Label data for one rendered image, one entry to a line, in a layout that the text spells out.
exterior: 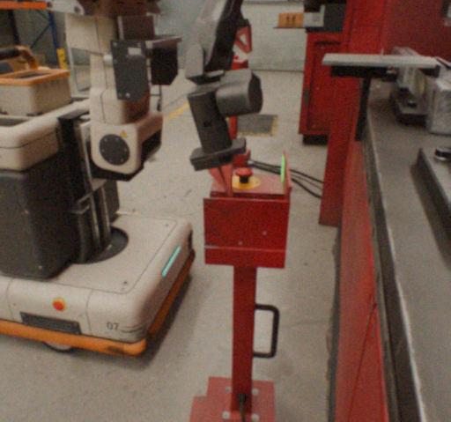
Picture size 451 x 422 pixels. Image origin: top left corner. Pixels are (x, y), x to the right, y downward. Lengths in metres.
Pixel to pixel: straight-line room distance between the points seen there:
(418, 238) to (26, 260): 1.21
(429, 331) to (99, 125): 1.07
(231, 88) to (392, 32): 1.45
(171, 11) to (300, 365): 7.90
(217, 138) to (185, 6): 7.99
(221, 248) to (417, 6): 1.54
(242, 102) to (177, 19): 8.09
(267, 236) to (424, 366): 0.44
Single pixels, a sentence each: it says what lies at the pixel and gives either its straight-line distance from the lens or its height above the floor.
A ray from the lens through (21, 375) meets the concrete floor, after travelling 1.60.
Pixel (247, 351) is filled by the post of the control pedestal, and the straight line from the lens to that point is 1.03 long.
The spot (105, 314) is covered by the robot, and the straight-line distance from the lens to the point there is 1.35.
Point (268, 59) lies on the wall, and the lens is 8.35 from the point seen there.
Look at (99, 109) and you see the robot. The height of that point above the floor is 0.85.
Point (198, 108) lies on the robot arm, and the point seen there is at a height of 0.97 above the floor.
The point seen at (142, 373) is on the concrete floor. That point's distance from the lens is 1.47.
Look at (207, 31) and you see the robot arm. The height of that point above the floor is 1.08.
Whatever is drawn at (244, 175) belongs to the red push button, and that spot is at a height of 0.80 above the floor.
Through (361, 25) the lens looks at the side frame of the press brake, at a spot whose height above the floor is 1.05.
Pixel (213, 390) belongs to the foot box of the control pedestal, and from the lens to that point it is 1.26.
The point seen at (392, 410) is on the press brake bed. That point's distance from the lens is 0.42.
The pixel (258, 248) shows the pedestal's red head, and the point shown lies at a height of 0.71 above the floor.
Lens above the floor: 1.12
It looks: 26 degrees down
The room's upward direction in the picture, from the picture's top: straight up
